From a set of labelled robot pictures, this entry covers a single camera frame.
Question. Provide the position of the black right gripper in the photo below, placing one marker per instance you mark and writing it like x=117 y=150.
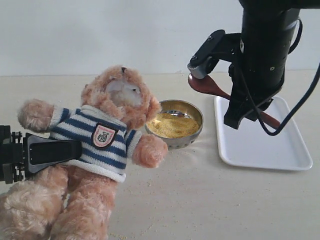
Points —
x=265 y=42

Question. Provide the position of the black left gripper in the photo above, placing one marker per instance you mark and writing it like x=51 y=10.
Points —
x=34 y=154

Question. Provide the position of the dark red wooden spoon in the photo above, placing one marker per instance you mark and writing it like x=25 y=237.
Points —
x=208 y=86

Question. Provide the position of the tan teddy bear striped sweater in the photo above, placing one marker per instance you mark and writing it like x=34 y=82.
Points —
x=74 y=200

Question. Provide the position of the white plastic tray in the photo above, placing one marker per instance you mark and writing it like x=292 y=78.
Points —
x=251 y=147

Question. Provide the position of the steel bowl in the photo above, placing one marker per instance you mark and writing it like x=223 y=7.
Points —
x=185 y=109

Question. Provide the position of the yellow millet grains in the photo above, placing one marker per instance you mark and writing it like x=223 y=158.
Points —
x=171 y=126

